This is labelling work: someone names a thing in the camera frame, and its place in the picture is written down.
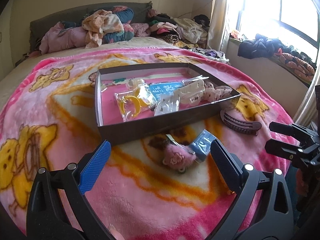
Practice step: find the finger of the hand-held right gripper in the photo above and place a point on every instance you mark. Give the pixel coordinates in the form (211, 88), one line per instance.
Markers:
(282, 128)
(280, 150)

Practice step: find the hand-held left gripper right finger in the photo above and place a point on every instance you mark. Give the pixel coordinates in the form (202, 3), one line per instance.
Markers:
(225, 165)

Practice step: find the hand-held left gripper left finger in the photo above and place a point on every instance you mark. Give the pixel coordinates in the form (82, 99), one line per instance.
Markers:
(95, 167)

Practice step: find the small clear packet blue card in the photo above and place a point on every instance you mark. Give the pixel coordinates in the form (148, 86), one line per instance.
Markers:
(202, 145)

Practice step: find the brown hair clip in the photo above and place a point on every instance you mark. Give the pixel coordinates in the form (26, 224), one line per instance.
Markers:
(240, 126)

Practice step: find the pink fluffy hair clip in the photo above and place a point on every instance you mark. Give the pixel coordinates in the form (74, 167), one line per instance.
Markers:
(177, 156)

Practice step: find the brown cardboard box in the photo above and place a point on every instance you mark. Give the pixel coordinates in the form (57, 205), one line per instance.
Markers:
(130, 132)

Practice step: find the polka dot bow hair clip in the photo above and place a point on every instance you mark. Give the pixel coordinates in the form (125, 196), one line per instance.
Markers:
(217, 92)

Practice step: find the yellow rings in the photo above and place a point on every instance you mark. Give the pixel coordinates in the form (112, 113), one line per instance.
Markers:
(132, 105)

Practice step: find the cream claw hair clip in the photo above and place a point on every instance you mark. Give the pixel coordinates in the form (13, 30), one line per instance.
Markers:
(190, 92)

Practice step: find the white packet of hair clips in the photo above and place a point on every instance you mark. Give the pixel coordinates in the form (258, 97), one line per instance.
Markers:
(166, 107)

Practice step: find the person's left hand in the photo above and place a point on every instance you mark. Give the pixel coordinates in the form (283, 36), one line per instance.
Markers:
(115, 233)

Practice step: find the cream window curtain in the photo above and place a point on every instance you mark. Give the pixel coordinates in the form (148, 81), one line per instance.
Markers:
(306, 102)
(220, 17)

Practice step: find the orange black patterned garment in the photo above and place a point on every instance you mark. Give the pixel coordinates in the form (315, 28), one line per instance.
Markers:
(297, 65)

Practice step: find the pink bear printed blanket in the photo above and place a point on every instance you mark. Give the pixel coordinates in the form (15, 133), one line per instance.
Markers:
(150, 205)

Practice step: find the dark puffer jacket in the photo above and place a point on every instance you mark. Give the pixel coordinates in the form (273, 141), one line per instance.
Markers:
(262, 46)

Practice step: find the blue printed card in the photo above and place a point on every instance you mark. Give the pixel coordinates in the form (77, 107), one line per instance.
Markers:
(160, 90)

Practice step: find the red orange cloth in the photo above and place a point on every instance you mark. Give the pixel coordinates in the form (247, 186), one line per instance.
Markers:
(236, 35)

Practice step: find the window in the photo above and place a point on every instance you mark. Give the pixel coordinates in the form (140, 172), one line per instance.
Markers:
(275, 5)

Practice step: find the pink quilt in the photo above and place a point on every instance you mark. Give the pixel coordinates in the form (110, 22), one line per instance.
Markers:
(62, 37)

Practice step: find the blue floral quilt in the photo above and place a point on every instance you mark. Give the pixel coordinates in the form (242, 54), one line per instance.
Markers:
(117, 33)

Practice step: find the orange patterned cloth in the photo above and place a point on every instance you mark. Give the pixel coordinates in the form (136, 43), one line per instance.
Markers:
(100, 22)

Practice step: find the pink knit garment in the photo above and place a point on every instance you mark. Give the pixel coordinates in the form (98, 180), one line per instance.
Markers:
(140, 28)

